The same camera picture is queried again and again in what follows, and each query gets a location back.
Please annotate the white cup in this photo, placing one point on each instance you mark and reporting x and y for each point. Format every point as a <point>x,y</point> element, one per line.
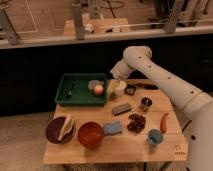
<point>120,89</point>

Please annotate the orange red bowl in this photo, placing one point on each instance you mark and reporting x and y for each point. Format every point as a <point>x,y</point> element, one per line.
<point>90,135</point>

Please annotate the blue sponge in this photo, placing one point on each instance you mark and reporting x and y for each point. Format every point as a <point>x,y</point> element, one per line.
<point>112,128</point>

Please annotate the black object in tray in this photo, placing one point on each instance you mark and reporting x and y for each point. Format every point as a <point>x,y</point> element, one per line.
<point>69,90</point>

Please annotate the light blue mug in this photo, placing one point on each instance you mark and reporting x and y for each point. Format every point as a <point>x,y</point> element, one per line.
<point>155,137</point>

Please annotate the small metal cup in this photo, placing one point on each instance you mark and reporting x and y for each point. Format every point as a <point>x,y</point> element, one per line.
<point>145,103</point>

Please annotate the grey rectangular block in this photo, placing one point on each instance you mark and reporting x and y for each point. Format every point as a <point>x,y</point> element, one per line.
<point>120,109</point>

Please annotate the green plastic tray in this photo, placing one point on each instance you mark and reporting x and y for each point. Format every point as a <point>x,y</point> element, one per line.
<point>81,95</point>

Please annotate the small black square container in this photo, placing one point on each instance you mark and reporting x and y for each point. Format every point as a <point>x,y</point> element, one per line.
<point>130,89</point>

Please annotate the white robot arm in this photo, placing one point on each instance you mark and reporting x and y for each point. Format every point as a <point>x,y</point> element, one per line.
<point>192,101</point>

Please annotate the dark brown plate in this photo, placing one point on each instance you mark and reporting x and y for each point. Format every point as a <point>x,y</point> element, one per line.
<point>53,130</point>

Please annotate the red yellow apple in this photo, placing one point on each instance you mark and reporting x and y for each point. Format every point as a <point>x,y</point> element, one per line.
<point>98,90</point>

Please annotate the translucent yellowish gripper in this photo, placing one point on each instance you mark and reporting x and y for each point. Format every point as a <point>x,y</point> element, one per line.
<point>111,87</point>

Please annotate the black handled knife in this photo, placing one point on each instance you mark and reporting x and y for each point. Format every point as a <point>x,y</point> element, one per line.
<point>146,86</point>

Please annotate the grey towel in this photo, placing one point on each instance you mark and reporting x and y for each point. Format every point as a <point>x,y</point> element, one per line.
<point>93,83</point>

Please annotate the yellow banana slice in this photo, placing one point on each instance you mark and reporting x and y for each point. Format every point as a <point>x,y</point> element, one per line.
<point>66,128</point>

